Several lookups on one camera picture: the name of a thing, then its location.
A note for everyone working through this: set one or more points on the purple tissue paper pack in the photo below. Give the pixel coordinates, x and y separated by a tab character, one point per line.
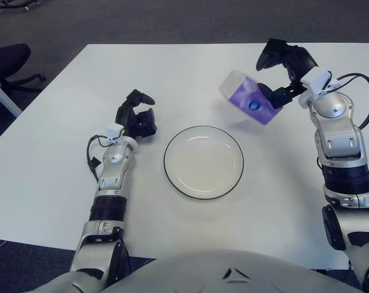
245	97

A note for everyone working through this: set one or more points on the white desk leg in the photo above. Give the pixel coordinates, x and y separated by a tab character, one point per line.
4	96

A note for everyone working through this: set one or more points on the white plate with black rim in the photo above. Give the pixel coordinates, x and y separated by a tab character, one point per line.
204	163

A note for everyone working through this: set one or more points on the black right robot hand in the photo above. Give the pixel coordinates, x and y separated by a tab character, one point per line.
300	59

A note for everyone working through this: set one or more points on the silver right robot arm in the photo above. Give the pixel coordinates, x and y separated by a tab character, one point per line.
339	134

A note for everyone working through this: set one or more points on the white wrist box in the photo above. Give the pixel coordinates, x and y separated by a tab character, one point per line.
315	81
114	130

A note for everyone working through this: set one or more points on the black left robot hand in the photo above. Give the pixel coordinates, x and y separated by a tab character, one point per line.
126	116

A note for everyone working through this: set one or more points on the black office chair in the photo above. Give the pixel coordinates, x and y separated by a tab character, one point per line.
7	58

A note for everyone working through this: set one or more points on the grey robot torso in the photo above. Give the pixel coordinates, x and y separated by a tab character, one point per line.
220	271

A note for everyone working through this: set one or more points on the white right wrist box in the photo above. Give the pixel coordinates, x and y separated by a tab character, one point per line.
315	81

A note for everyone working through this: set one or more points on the black wheeled rack base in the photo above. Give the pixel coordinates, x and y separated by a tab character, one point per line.
27	7

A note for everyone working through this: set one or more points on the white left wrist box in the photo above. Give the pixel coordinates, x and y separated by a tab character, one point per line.
114	130

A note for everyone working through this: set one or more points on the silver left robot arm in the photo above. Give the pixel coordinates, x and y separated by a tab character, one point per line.
112	174

